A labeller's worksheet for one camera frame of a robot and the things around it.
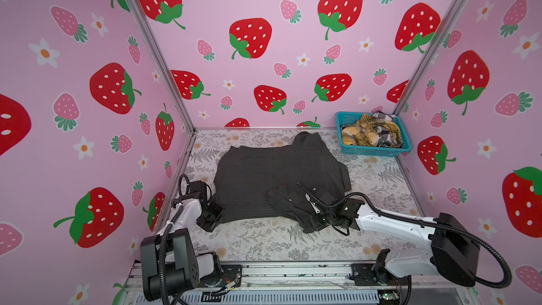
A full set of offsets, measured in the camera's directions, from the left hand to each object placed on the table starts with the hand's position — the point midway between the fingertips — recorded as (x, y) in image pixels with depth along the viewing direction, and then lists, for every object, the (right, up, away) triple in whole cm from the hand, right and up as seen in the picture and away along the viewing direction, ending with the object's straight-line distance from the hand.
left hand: (222, 217), depth 87 cm
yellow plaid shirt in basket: (+66, +37, +18) cm, 78 cm away
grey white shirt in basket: (+76, +34, +13) cm, 84 cm away
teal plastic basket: (+65, +46, +31) cm, 85 cm away
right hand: (+37, +1, -4) cm, 37 cm away
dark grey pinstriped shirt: (+23, +13, +11) cm, 29 cm away
